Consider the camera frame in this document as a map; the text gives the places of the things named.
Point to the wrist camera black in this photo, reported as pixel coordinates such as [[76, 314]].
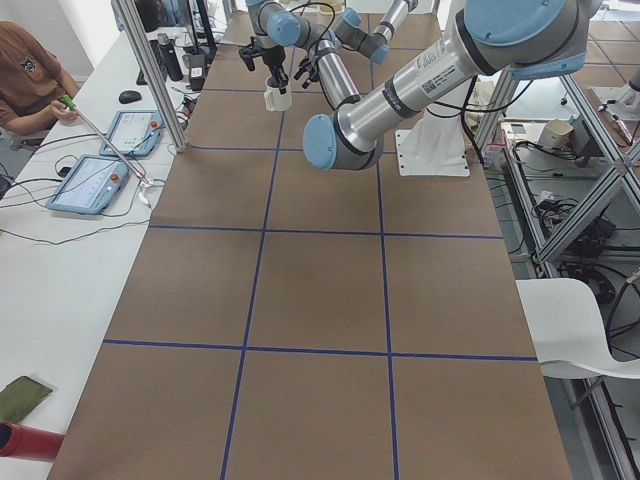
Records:
[[307, 73], [248, 53]]

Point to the white mug grey inside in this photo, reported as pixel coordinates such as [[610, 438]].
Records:
[[275, 98]]

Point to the black computer mouse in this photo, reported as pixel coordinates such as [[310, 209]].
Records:
[[129, 96]]

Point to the aluminium frame post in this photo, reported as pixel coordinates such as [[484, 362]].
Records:
[[143, 53]]

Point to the red cylinder bottle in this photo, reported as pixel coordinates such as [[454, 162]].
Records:
[[28, 443]]

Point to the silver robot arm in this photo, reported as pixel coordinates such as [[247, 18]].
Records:
[[276, 28], [534, 39]]

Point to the white chair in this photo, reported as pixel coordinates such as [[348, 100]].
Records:
[[567, 331]]

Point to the black water bottle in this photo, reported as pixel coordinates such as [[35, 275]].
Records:
[[170, 59]]

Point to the lower teach pendant blue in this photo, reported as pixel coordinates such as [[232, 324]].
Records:
[[90, 186]]

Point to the teach pendant blue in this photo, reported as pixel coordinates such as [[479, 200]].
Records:
[[135, 133], [90, 186]]

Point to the green bean bag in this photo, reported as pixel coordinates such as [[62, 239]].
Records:
[[20, 397]]

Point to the person in brown shirt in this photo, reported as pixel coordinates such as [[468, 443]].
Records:
[[32, 83]]

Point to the metal grabber stick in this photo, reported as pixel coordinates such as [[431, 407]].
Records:
[[69, 103]]

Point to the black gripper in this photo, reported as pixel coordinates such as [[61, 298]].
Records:
[[272, 58]]

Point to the upper teach pendant blue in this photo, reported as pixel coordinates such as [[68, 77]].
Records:
[[135, 133]]

